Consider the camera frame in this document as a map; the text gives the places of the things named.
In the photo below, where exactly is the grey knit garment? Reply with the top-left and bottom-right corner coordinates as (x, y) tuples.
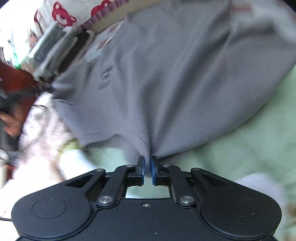
(53, 1), (295, 160)

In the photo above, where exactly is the person's left hand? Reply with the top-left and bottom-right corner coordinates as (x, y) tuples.
(1, 108), (24, 137)

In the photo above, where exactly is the striped checked rug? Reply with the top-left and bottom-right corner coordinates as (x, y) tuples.
(83, 20), (124, 61)

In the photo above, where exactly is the bear print quilt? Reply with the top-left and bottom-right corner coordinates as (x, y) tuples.
(34, 0), (128, 31)

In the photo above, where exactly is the light green blanket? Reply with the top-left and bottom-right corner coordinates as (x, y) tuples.
(60, 71), (296, 241)

